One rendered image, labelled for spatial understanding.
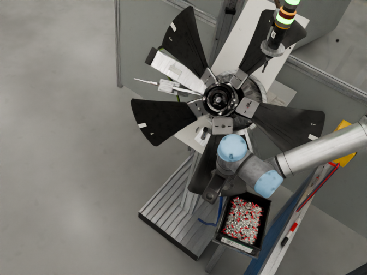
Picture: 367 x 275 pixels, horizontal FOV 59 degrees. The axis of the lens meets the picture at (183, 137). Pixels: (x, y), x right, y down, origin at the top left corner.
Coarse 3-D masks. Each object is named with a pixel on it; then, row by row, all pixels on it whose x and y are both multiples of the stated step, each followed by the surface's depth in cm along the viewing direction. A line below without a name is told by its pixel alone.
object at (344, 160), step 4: (344, 120) 138; (340, 124) 136; (344, 124) 136; (348, 124) 136; (336, 128) 139; (340, 128) 134; (348, 156) 128; (352, 156) 127; (336, 160) 133; (340, 160) 132; (344, 160) 131; (348, 160) 129; (340, 164) 133; (344, 164) 132
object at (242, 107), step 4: (244, 100) 118; (248, 100) 118; (252, 100) 118; (240, 104) 117; (244, 104) 117; (252, 104) 117; (256, 104) 117; (236, 108) 115; (240, 108) 115; (244, 108) 116; (248, 108) 116; (252, 108) 116; (256, 108) 116; (240, 112) 114; (248, 112) 114; (252, 112) 115; (248, 116) 113
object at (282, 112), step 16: (256, 112) 114; (272, 112) 114; (288, 112) 115; (304, 112) 114; (320, 112) 114; (272, 128) 111; (288, 128) 111; (304, 128) 111; (320, 128) 111; (288, 144) 109
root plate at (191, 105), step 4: (196, 100) 119; (200, 100) 119; (188, 104) 121; (192, 104) 121; (200, 104) 121; (192, 108) 123; (196, 108) 123; (196, 112) 124; (200, 112) 124; (204, 112) 124; (196, 116) 126; (200, 116) 126
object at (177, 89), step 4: (140, 80) 139; (144, 80) 138; (152, 84) 136; (156, 84) 136; (176, 88) 132; (180, 88) 132; (180, 92) 132; (184, 92) 132; (188, 92) 131; (192, 92) 130; (196, 92) 130
